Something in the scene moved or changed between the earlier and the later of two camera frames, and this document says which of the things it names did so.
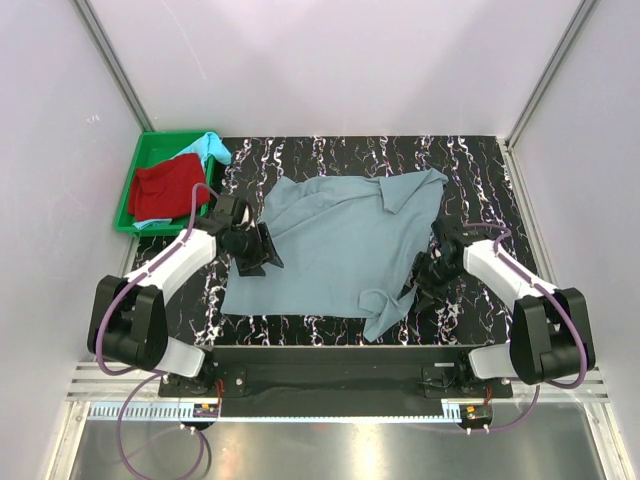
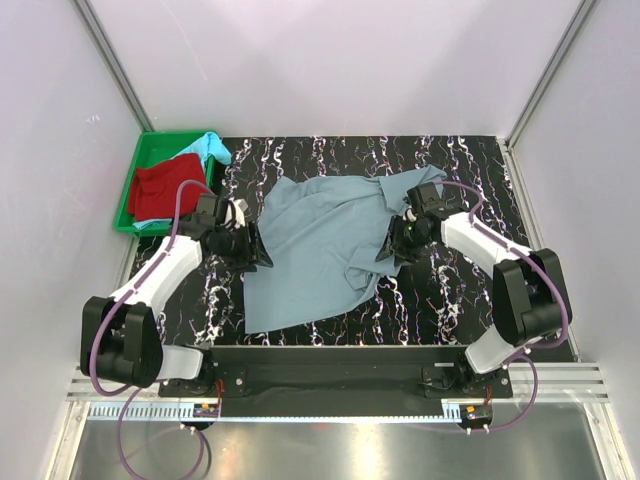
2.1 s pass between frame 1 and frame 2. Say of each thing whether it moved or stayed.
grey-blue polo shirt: moved
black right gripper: moved
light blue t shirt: stayed
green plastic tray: stayed
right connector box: stayed
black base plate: stayed
